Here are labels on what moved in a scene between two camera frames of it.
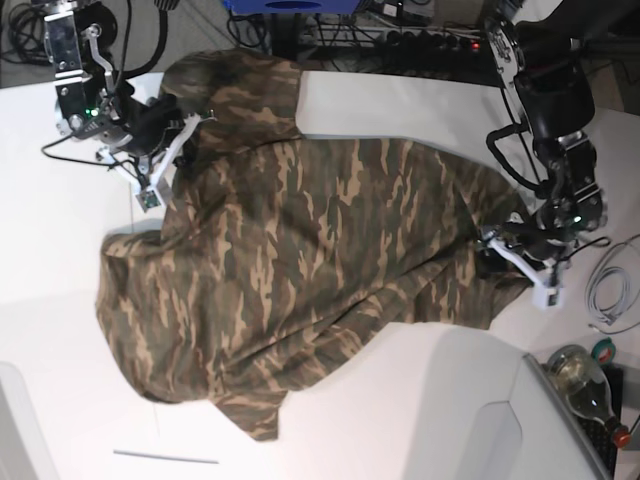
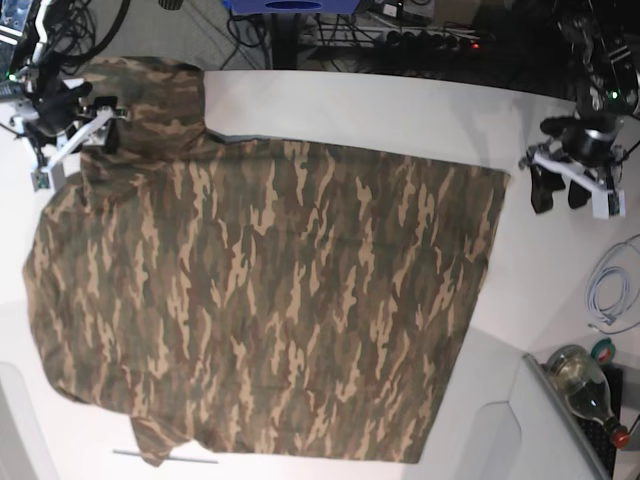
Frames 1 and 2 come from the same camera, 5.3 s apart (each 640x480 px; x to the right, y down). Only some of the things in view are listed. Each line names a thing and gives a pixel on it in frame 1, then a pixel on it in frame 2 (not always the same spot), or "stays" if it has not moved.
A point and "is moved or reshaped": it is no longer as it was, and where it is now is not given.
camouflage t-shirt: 279,252 is moved or reshaped
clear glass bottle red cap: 586,390 stays
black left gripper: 148,123 -> 57,107
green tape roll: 603,350 stays
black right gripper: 546,238 -> 587,141
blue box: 293,7 stays
